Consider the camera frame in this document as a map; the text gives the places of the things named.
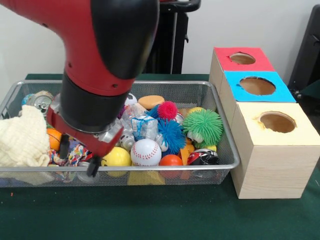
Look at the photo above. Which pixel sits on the orange round sponge disc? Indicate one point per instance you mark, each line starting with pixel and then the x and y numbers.
pixel 151 101

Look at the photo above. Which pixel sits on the green puffer ball with eyes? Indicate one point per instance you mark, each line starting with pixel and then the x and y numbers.
pixel 202 125

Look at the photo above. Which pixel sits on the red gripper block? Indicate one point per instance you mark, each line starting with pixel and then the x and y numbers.
pixel 75 136

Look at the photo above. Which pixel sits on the small orange ball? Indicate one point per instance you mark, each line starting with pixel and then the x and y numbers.
pixel 171 160

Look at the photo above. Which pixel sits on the small pink spiky ball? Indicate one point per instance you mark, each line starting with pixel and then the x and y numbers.
pixel 167 110

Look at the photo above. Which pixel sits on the white baseball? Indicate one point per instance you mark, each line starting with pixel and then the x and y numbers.
pixel 146 152

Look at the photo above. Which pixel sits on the wooden box with three holes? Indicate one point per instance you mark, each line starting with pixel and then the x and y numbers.
pixel 275 170

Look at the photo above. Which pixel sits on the yellow smiley ball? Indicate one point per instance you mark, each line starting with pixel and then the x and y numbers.
pixel 118 156

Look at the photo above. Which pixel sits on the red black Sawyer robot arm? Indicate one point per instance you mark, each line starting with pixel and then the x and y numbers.
pixel 82 50

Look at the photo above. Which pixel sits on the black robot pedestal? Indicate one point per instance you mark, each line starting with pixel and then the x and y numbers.
pixel 165 50

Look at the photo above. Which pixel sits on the blue puffer ball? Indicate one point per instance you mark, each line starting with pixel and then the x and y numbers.
pixel 170 132

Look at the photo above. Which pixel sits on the small soccer ball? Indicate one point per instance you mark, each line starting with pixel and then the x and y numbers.
pixel 131 99

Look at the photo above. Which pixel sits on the cream knitted cloth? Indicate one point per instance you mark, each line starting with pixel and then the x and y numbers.
pixel 22 140

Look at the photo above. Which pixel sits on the small orange basketball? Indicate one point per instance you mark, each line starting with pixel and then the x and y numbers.
pixel 53 141

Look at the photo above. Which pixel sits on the shallow metal mesh bin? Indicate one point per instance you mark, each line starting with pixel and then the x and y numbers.
pixel 175 87

